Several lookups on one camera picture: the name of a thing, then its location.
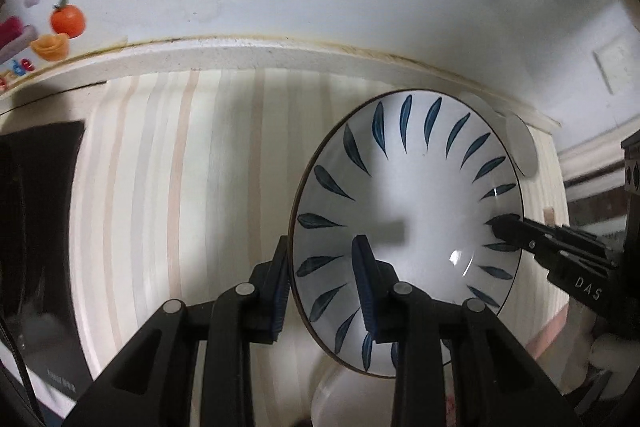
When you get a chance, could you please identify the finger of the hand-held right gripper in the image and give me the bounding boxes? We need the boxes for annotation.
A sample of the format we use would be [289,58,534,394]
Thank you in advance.
[486,214,619,269]

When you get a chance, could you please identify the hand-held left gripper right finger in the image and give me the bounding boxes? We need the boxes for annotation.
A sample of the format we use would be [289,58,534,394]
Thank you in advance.
[350,234,582,427]

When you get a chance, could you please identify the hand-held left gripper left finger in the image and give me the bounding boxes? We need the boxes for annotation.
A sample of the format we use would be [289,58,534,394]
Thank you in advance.
[64,234,292,427]

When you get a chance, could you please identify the white bowl blue leaf pattern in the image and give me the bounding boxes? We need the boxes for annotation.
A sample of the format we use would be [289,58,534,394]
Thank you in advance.
[288,88,526,379]

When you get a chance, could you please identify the small white plate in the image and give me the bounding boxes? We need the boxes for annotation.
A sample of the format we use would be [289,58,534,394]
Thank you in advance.
[504,114,539,178]

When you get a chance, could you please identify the striped tablecloth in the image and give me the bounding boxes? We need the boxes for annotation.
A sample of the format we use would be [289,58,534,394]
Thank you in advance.
[64,67,572,427]

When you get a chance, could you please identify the black box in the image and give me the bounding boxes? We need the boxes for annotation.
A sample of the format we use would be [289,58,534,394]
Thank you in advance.
[0,121,96,410]

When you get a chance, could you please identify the white wall socket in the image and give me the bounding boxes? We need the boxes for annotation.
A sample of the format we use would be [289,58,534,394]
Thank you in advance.
[592,43,635,96]

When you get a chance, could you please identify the black cable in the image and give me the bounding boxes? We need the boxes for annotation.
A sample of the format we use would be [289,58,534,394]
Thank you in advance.
[0,307,47,427]

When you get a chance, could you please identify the wall poster with oranges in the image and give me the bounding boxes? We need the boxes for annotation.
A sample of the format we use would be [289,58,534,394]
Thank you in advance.
[0,0,128,94]

